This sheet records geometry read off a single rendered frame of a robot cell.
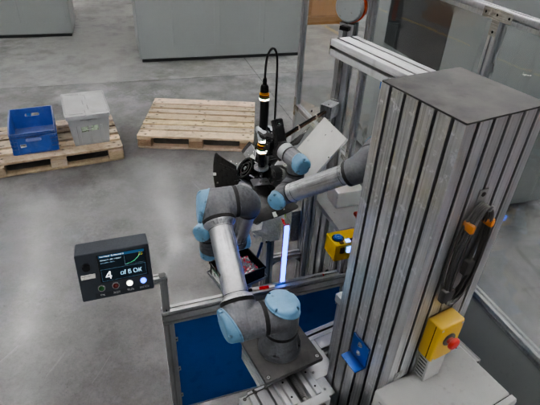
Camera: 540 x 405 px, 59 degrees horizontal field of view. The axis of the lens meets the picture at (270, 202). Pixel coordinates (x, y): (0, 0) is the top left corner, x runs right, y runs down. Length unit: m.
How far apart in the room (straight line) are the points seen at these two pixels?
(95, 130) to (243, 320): 3.66
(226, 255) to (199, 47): 6.27
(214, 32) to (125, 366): 5.64
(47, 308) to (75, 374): 0.60
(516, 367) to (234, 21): 6.47
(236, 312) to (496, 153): 0.88
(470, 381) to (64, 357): 2.33
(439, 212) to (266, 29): 6.92
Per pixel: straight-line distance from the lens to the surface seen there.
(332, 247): 2.13
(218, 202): 1.63
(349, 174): 1.65
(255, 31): 7.79
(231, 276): 1.56
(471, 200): 1.12
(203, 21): 7.58
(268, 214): 2.08
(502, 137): 1.09
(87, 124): 4.89
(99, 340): 3.20
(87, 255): 1.81
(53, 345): 3.26
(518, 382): 2.18
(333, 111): 2.62
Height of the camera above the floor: 2.39
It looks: 35 degrees down
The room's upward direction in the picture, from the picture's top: 3 degrees clockwise
